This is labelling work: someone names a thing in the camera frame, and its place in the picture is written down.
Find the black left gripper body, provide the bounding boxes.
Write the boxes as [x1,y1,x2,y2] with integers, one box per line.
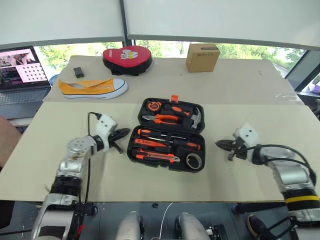
[107,127,123,148]

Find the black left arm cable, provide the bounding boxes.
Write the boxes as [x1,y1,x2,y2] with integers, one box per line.
[74,111,103,236]

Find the orange black utility knife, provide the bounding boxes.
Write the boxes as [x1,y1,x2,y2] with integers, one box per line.
[135,148,181,164]

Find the orange black tape measure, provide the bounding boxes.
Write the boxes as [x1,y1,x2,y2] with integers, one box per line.
[146,99,162,112]

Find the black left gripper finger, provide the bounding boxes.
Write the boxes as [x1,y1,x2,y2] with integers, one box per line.
[111,139,125,154]
[117,127,131,138]

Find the black plastic tool case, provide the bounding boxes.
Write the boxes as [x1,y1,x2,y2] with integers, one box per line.
[126,94,207,172]

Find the dark window frame post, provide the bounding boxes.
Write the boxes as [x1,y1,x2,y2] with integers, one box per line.
[119,0,137,47]

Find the white floor cable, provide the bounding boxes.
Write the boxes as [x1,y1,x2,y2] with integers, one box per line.
[159,202,174,240]

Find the black floor device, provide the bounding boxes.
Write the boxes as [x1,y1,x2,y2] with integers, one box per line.
[204,224,227,240]

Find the orange handled pliers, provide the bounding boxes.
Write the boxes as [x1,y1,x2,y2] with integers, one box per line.
[141,113,181,125]

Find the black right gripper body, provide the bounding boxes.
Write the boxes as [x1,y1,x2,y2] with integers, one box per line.
[229,138,250,161]

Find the claw hammer orange black handle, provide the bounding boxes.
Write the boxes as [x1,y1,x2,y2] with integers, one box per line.
[163,102,203,130]

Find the open grey laptop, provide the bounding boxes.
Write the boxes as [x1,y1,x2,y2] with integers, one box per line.
[0,45,52,120]

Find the yellow canvas sneaker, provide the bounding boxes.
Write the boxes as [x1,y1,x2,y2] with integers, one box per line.
[57,78,128,100]

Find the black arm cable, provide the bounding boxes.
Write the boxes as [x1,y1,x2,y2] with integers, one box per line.
[236,143,317,187]
[74,111,103,236]

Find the brown cardboard box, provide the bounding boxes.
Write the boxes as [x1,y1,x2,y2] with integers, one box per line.
[185,43,221,73]

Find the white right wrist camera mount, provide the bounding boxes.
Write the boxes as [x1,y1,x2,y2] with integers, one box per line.
[232,123,261,148]

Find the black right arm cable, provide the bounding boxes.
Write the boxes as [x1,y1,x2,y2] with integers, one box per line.
[236,143,317,187]

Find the orange black handled screwdriver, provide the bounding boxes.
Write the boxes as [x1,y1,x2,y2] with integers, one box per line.
[136,128,188,141]
[147,136,201,152]

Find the black tape roll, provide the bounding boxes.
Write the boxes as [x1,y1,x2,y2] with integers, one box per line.
[185,153,204,170]

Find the white roller blind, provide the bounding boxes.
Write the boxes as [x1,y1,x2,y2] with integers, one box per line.
[123,0,320,50]
[0,0,126,47]

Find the grey rounded shape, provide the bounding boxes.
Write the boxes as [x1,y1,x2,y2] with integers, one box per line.
[174,212,211,240]
[115,212,145,240]

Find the red heart-shaped pad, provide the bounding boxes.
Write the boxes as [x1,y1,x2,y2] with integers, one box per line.
[102,45,153,76]

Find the orange tester pen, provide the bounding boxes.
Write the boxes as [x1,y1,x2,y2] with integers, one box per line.
[133,138,168,148]

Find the brown rounded object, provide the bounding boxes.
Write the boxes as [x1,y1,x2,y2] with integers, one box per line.
[0,115,23,168]

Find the dark chair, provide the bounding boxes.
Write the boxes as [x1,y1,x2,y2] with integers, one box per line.
[309,98,320,120]

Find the dark window side panel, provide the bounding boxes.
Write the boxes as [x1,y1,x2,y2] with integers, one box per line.
[286,49,320,92]

